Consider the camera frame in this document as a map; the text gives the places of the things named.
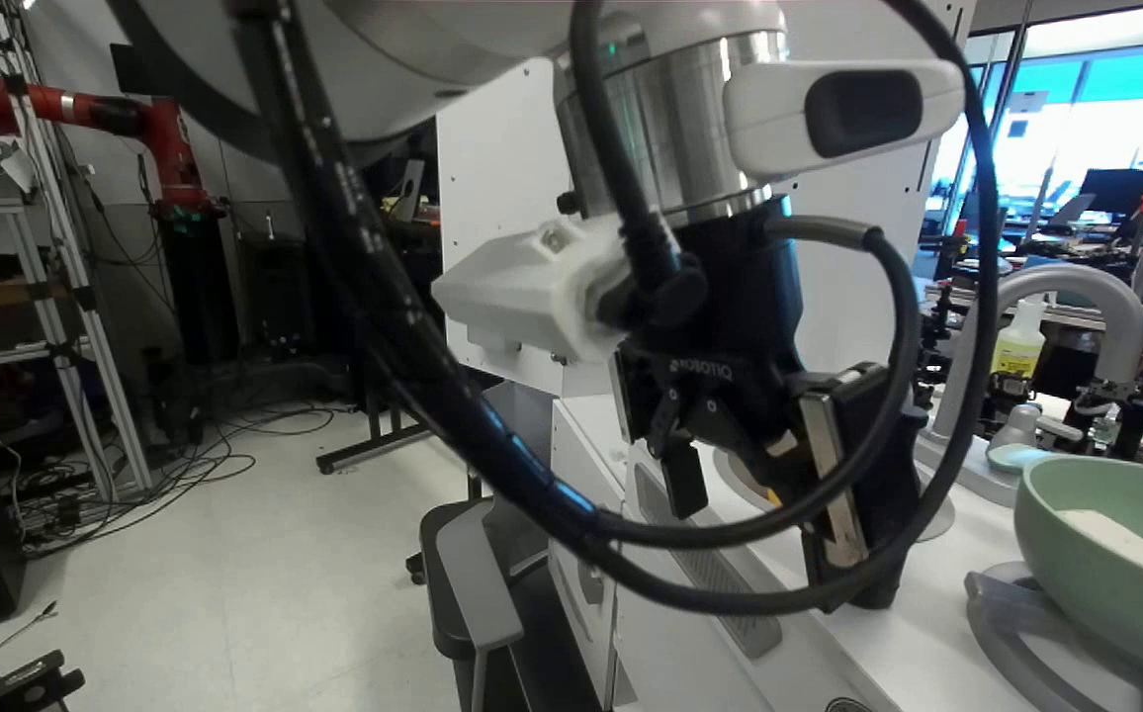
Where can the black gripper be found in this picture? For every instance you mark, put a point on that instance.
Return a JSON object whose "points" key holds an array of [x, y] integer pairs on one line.
{"points": [[729, 340]]}

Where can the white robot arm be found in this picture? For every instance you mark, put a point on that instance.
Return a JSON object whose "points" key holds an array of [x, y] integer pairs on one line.
{"points": [[682, 117]]}

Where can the red robot arm background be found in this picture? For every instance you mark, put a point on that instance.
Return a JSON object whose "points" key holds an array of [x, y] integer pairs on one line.
{"points": [[150, 124]]}

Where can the grey toy faucet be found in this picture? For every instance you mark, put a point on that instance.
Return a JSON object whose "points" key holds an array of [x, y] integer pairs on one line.
{"points": [[1063, 381]]}

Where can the mint green bowl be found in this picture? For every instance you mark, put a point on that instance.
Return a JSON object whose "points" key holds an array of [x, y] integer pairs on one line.
{"points": [[1081, 531]]}

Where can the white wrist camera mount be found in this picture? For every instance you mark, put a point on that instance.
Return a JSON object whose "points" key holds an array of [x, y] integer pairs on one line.
{"points": [[537, 290]]}

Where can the aluminium frame rack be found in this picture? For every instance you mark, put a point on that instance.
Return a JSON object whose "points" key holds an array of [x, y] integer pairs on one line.
{"points": [[62, 290]]}

